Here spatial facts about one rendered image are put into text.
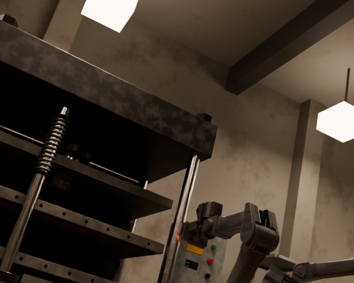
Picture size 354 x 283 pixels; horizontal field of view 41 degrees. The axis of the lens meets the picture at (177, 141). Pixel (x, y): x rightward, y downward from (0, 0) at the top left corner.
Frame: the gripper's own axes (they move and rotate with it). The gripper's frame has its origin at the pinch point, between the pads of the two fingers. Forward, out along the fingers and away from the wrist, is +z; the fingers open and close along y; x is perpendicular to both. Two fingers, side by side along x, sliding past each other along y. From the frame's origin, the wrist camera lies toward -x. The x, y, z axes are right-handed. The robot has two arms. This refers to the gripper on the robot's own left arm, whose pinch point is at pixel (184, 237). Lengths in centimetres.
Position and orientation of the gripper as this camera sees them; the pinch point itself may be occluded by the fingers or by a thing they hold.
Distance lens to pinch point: 179.7
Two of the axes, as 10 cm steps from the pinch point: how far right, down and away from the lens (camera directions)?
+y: -8.7, -3.7, -3.2
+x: -2.2, 8.8, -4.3
